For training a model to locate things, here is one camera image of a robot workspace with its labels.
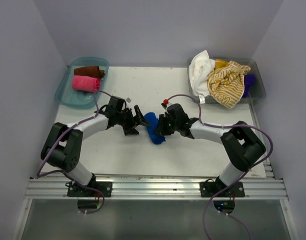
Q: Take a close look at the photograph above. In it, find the purple towel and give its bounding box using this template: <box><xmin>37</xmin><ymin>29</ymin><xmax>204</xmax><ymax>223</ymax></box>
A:
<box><xmin>242</xmin><ymin>74</ymin><xmax>256</xmax><ymax>98</ymax></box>

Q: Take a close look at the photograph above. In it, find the brown rolled towel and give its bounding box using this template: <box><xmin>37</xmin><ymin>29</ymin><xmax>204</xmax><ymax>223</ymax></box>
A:
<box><xmin>74</xmin><ymin>66</ymin><xmax>105</xmax><ymax>79</ymax></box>

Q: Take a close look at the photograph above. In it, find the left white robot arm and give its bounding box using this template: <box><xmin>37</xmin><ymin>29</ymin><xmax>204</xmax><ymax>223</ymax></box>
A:
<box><xmin>37</xmin><ymin>96</ymin><xmax>149</xmax><ymax>197</ymax></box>

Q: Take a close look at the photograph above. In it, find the yellow white striped towel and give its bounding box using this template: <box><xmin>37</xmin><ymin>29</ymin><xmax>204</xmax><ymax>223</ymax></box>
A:
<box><xmin>208</xmin><ymin>60</ymin><xmax>251</xmax><ymax>109</ymax></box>

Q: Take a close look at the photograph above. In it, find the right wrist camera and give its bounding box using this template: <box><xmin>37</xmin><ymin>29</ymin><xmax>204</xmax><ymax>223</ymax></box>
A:
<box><xmin>161</xmin><ymin>99</ymin><xmax>173</xmax><ymax>111</ymax></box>

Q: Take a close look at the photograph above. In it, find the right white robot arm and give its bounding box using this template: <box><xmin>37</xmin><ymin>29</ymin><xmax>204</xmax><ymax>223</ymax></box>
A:
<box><xmin>154</xmin><ymin>101</ymin><xmax>266</xmax><ymax>196</ymax></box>

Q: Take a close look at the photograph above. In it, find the pink rolled towel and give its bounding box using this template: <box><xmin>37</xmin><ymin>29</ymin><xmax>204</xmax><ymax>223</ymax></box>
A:
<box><xmin>72</xmin><ymin>75</ymin><xmax>101</xmax><ymax>93</ymax></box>

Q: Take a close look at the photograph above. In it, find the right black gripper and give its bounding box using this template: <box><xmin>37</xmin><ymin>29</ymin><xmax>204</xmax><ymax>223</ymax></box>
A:
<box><xmin>153</xmin><ymin>114</ymin><xmax>179</xmax><ymax>136</ymax></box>

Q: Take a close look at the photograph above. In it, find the mustard yellow towel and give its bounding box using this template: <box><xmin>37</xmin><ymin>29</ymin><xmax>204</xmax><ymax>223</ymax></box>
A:
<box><xmin>214</xmin><ymin>59</ymin><xmax>229</xmax><ymax>71</ymax></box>

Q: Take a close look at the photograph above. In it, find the aluminium mounting rail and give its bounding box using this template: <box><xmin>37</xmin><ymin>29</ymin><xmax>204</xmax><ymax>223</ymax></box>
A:
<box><xmin>25</xmin><ymin>163</ymin><xmax>288</xmax><ymax>200</ymax></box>

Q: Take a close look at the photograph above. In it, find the grey plastic bin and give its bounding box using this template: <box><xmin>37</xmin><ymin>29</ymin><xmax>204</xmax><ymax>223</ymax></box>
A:
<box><xmin>186</xmin><ymin>56</ymin><xmax>266</xmax><ymax>104</ymax></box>

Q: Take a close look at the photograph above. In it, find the teal plastic tray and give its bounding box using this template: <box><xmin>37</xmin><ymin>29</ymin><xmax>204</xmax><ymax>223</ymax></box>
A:
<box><xmin>55</xmin><ymin>57</ymin><xmax>109</xmax><ymax>109</ymax></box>

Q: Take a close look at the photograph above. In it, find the blue towel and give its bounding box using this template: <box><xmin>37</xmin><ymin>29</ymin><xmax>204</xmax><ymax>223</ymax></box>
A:
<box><xmin>144</xmin><ymin>112</ymin><xmax>166</xmax><ymax>145</ymax></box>

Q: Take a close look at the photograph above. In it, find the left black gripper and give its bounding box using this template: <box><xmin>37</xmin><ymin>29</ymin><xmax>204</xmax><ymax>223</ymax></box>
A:
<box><xmin>116</xmin><ymin>105</ymin><xmax>149</xmax><ymax>135</ymax></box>

